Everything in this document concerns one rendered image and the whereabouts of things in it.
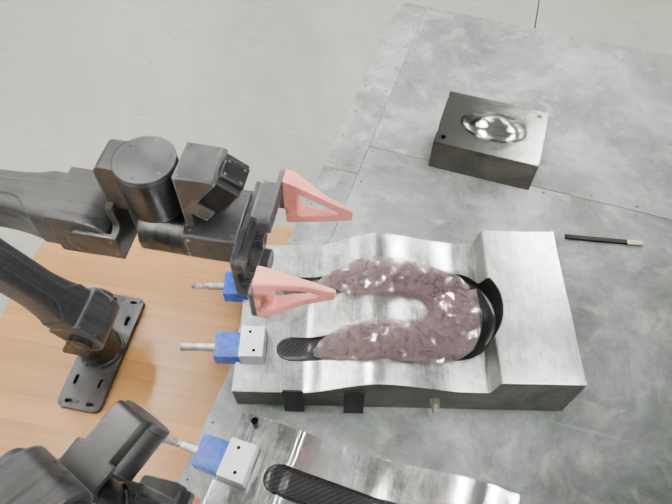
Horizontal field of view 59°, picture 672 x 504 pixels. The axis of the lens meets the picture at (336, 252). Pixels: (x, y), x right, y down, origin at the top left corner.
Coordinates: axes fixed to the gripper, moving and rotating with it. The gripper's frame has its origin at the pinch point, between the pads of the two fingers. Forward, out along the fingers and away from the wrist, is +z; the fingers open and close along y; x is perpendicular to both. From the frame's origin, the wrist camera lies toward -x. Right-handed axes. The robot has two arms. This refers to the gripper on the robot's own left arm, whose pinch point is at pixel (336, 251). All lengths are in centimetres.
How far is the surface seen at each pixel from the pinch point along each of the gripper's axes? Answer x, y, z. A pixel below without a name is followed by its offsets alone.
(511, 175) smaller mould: 36, 47, 26
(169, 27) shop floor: 122, 186, -110
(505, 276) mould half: 28.3, 19.0, 23.6
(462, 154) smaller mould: 34, 49, 16
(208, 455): 29.6, -15.1, -13.5
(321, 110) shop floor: 120, 145, -31
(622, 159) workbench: 39, 58, 49
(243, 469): 28.2, -16.3, -8.3
